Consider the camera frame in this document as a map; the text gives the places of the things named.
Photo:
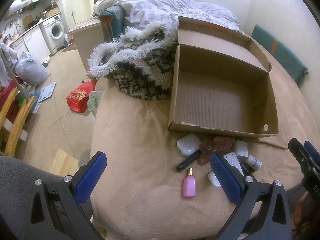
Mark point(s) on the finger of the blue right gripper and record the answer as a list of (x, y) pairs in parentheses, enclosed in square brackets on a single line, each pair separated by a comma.
[(298, 151), (311, 150)]

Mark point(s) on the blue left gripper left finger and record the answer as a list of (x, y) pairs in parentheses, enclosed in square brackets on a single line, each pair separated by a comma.
[(88, 176)]

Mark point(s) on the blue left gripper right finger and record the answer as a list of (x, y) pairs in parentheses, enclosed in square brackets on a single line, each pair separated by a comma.
[(229, 177)]

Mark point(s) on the white pill bottle red label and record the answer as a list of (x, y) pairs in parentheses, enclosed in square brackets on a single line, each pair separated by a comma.
[(213, 179)]

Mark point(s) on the white remote control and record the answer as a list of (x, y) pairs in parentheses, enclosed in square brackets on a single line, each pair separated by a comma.
[(233, 161)]

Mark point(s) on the white pill bottle blue label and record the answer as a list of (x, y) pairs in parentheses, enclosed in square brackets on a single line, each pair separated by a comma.
[(253, 162)]

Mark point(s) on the white power adapter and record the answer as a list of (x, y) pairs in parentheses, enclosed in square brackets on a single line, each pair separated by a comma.
[(241, 149)]

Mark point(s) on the pink perfume bottle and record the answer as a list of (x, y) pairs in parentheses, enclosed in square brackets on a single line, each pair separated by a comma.
[(189, 185)]

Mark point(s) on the brown hair claw clip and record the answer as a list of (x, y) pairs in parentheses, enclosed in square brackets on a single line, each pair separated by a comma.
[(217, 145)]

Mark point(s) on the black mascara tube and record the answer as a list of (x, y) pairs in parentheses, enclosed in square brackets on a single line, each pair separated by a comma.
[(188, 161)]

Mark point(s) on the white earbuds case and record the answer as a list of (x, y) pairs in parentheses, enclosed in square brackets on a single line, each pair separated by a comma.
[(188, 144)]

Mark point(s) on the person's right hand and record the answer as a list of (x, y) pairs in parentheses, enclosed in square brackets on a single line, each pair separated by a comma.
[(301, 218)]

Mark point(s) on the green white plastic bag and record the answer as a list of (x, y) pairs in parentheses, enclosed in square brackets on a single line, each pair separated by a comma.
[(93, 101)]

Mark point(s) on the red shopping bag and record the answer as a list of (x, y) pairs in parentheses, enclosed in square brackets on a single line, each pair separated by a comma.
[(78, 98)]

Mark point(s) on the teal cushion with orange stripe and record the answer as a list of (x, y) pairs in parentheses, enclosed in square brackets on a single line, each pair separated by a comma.
[(289, 61)]

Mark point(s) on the open cardboard box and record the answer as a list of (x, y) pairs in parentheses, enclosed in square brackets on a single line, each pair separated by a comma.
[(221, 83)]

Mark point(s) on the white bathroom scale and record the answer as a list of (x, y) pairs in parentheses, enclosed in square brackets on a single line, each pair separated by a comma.
[(46, 92)]

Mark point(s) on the grey plastic bag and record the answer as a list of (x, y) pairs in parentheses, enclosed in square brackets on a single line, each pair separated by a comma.
[(30, 70)]

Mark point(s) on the furry black white throw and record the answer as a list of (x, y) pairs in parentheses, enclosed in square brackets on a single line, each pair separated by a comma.
[(140, 61)]

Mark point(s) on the beige cabinet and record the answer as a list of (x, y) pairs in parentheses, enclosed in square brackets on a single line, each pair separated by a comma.
[(87, 35)]

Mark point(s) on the white kitchen cabinet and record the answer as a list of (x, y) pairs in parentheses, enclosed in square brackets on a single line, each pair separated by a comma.
[(33, 42)]

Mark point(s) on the white washing machine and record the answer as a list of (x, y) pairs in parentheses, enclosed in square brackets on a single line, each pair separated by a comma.
[(53, 33)]

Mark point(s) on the teal orange pillow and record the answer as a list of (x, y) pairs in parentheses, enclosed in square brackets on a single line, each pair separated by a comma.
[(111, 20)]

